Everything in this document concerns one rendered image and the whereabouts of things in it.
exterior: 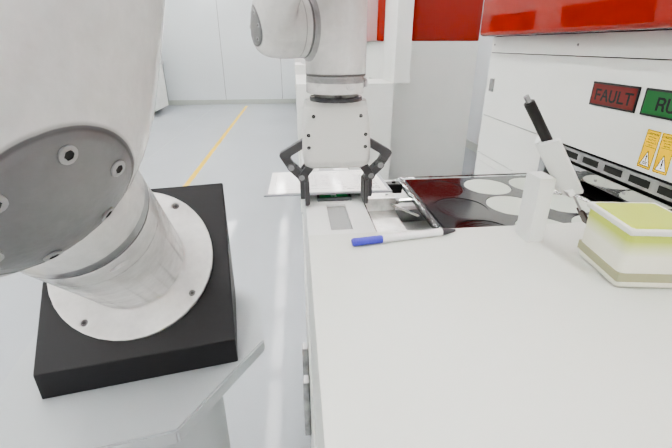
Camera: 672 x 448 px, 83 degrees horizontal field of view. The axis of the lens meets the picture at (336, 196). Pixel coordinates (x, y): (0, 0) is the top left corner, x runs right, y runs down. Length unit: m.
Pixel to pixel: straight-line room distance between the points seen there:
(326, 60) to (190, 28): 8.31
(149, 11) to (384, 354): 0.28
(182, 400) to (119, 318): 0.12
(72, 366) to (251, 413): 1.06
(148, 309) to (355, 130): 0.35
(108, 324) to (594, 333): 0.50
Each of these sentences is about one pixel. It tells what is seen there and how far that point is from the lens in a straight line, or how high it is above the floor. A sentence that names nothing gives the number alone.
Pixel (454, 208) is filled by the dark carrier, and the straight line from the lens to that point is 0.78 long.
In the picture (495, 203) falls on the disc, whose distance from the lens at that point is 0.83.
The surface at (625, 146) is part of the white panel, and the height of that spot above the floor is 1.01.
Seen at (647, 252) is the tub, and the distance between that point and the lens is 0.48.
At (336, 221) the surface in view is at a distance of 0.56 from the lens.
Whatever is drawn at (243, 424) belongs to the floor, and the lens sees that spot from 1.53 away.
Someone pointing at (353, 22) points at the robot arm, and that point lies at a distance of 0.53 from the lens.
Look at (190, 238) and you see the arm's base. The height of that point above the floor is 0.96.
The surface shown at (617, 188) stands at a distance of 0.93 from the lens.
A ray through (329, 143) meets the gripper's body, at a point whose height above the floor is 1.06.
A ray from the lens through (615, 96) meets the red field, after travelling 0.96.
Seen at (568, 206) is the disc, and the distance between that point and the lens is 0.88.
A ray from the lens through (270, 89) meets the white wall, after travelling 8.62.
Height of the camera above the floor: 1.20
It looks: 22 degrees down
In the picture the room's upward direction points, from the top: straight up
